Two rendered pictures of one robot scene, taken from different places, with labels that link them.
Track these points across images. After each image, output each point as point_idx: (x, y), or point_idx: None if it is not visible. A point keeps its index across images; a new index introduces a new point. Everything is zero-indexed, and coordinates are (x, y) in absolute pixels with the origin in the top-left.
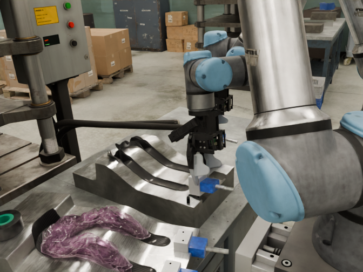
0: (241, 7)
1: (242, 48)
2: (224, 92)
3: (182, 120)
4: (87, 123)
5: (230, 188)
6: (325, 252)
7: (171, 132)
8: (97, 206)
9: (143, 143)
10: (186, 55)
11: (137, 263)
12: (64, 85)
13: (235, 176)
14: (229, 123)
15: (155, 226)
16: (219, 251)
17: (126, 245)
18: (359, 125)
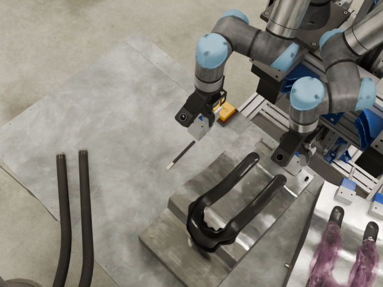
0: None
1: (295, 45)
2: (221, 84)
3: (45, 147)
4: (90, 279)
5: (314, 140)
6: None
7: (281, 161)
8: (249, 275)
9: (196, 202)
10: (317, 101)
11: (362, 234)
12: None
13: (223, 130)
14: (88, 94)
15: (320, 214)
16: (353, 173)
17: (351, 240)
18: None
